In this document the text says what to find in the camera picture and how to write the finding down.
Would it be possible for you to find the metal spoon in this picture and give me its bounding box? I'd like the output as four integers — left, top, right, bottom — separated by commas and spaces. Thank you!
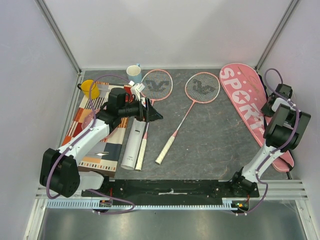
88, 151, 109, 156

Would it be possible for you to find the white slotted cable duct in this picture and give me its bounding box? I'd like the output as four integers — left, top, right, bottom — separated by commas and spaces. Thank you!
46, 199, 238, 211

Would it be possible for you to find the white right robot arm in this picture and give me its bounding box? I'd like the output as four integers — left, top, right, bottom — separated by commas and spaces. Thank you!
229, 83, 311, 197

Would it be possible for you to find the colourful patchwork placemat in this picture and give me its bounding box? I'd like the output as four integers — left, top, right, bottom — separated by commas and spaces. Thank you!
62, 81, 131, 174

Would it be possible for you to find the white shuttlecock tube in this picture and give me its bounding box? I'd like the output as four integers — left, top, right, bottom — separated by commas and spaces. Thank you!
120, 119, 146, 170

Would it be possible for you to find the light blue mug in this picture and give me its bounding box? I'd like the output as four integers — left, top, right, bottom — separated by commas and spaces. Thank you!
126, 63, 142, 84

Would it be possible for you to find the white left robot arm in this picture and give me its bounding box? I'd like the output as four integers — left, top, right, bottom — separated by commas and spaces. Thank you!
39, 87, 163, 199

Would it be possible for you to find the aluminium frame post left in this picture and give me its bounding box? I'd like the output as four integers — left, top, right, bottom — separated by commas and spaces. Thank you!
35, 0, 82, 74

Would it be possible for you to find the aluminium frame post right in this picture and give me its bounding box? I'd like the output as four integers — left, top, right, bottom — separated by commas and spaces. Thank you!
254, 0, 300, 73

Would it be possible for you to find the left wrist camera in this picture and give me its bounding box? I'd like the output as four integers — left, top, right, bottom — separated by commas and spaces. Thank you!
129, 80, 145, 101

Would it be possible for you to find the yellow enamel mug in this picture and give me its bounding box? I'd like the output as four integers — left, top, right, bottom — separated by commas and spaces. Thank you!
77, 79, 100, 100

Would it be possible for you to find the pink sport racket bag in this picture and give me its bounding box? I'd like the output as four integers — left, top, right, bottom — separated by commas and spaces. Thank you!
218, 63, 295, 173

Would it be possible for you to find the pink badminton racket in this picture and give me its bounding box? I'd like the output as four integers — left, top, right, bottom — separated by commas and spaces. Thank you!
155, 72, 221, 165
135, 69, 173, 171

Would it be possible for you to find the aluminium frame post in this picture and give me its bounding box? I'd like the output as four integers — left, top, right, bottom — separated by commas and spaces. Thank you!
35, 0, 82, 74
254, 0, 300, 73

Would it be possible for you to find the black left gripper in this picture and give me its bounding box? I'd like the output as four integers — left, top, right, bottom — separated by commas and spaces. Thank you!
119, 96, 163, 123

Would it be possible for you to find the pink dotted plate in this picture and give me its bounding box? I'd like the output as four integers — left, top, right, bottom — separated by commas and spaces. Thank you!
81, 111, 94, 130

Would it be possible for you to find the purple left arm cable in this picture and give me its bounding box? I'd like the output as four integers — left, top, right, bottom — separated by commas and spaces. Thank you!
46, 74, 136, 216

